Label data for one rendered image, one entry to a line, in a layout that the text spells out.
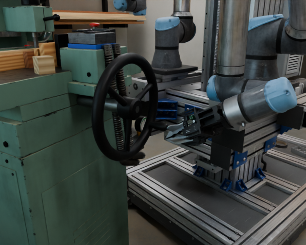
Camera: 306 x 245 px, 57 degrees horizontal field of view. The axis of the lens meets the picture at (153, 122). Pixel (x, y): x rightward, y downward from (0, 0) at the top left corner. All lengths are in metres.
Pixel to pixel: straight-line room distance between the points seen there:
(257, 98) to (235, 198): 0.87
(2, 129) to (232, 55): 0.61
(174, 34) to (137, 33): 3.38
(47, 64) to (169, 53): 0.72
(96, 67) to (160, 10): 3.76
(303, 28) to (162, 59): 0.64
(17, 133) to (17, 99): 0.08
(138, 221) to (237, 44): 1.15
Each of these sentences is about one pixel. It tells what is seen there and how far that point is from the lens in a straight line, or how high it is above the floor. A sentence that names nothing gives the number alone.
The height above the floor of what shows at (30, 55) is 0.94.
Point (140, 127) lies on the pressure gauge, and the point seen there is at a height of 0.66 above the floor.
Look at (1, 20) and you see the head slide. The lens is 1.01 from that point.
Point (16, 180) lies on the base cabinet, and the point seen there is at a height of 0.64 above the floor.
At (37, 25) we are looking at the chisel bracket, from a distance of 0.91.
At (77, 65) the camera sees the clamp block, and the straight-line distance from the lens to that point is 0.81.
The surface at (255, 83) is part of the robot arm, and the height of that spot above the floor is 0.88.
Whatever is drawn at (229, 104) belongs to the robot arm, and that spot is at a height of 0.84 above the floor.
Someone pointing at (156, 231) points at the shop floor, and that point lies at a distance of 1.58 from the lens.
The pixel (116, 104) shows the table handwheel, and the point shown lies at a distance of 0.77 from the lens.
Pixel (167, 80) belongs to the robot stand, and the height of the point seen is 0.76.
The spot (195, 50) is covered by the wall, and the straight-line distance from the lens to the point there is 4.22.
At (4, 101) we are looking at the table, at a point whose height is 0.86.
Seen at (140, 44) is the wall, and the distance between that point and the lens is 4.73.
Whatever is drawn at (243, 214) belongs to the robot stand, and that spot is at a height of 0.21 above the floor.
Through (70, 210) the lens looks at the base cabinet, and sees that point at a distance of 0.96.
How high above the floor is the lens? 1.03
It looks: 20 degrees down
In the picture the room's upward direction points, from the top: straight up
